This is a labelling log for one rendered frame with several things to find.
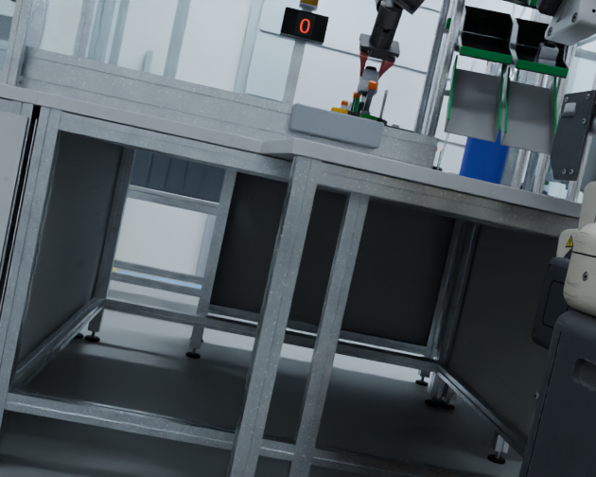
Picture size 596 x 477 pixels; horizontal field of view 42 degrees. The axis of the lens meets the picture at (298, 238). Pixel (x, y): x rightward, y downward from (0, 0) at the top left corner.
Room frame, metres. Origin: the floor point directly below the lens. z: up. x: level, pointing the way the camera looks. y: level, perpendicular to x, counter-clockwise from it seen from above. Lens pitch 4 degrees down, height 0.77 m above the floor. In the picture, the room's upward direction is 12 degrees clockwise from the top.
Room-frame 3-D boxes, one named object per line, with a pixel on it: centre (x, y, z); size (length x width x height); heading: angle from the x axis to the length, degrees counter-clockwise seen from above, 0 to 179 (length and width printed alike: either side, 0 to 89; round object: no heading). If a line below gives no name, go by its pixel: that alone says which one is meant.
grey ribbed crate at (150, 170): (4.02, 0.72, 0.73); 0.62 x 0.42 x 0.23; 96
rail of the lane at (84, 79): (1.86, 0.16, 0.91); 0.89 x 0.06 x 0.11; 96
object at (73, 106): (2.48, -0.05, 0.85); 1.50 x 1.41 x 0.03; 96
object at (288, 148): (1.83, -0.32, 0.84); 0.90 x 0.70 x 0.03; 103
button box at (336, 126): (1.81, -0.03, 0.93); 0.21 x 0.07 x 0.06; 96
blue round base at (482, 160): (2.89, -0.61, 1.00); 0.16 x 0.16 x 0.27
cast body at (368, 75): (2.04, -0.09, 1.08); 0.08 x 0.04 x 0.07; 6
